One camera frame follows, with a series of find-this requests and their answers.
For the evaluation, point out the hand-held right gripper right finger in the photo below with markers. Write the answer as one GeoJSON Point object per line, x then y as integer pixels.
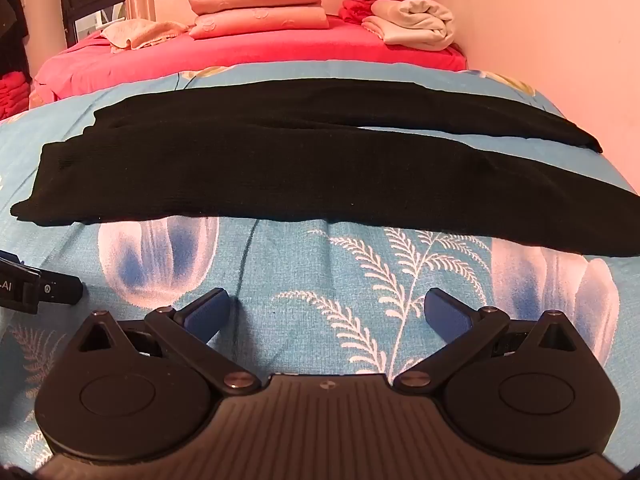
{"type": "Point", "coordinates": [445, 312]}

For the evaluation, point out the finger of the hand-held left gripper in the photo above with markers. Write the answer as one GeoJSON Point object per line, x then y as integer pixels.
{"type": "Point", "coordinates": [62, 288]}

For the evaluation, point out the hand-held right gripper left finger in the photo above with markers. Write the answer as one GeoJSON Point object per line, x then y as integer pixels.
{"type": "Point", "coordinates": [206, 311]}

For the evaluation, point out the black pants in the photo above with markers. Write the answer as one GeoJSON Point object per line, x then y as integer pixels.
{"type": "Point", "coordinates": [250, 180]}

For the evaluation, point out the blue floral blanket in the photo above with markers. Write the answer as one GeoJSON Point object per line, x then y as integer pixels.
{"type": "Point", "coordinates": [300, 270]}

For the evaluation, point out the red cloth pile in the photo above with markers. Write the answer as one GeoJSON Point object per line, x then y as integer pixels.
{"type": "Point", "coordinates": [14, 95]}

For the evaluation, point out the dark hanging clothing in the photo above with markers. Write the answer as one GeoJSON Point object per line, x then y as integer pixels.
{"type": "Point", "coordinates": [12, 25]}

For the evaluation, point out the red bed sheet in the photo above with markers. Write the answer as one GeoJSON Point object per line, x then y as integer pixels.
{"type": "Point", "coordinates": [250, 50]}

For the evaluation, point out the peach towel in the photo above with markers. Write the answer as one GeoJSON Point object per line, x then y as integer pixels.
{"type": "Point", "coordinates": [140, 32]}

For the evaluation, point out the cream folded cloth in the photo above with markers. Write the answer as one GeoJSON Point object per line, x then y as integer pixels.
{"type": "Point", "coordinates": [415, 22]}

